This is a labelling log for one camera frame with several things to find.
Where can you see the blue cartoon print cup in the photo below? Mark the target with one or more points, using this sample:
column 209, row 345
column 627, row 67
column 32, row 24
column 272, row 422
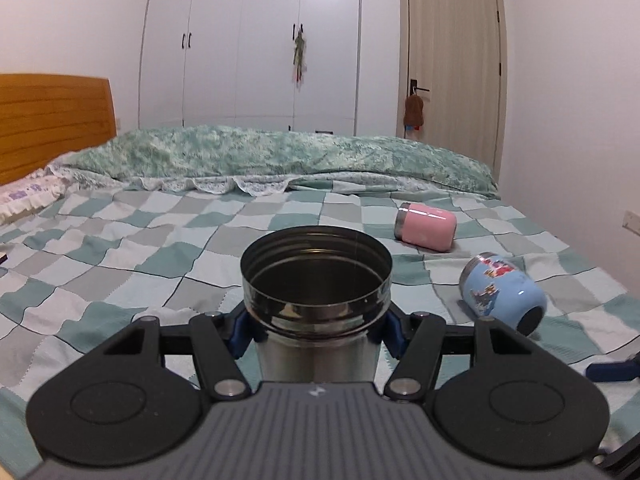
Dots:
column 500, row 290

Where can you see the checkered bed sheet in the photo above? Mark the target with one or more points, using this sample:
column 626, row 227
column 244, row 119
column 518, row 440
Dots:
column 125, row 260

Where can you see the light wooden door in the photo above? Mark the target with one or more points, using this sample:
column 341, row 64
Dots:
column 452, row 60

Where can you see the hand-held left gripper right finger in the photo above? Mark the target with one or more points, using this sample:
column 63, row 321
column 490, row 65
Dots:
column 391, row 336

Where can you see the wall socket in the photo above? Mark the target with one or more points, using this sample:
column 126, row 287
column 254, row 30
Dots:
column 631, row 222

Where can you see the brown hanging pouch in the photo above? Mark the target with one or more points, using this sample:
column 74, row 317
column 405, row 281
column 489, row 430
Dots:
column 414, row 110

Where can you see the floral frilled pillow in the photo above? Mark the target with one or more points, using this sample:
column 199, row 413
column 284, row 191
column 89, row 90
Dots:
column 30, row 192

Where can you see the green fluffy duvet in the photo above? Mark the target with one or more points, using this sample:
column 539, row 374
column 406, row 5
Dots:
column 275, row 155

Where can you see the pink cup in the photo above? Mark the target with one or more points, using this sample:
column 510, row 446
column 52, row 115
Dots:
column 427, row 227

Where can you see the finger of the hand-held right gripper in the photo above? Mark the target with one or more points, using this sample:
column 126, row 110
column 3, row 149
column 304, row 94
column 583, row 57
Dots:
column 612, row 371

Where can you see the hanging wardrobe ornament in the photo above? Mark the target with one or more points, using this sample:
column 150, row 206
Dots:
column 298, row 57

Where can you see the stainless steel cup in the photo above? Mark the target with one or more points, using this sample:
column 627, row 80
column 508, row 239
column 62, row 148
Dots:
column 315, row 310

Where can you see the wooden headboard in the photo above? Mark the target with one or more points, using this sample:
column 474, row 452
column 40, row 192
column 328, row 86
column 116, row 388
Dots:
column 50, row 120

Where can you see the white wardrobe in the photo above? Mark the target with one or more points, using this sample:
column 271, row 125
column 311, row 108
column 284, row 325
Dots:
column 240, row 45

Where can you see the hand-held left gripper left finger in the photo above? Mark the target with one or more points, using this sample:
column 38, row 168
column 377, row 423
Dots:
column 243, row 334

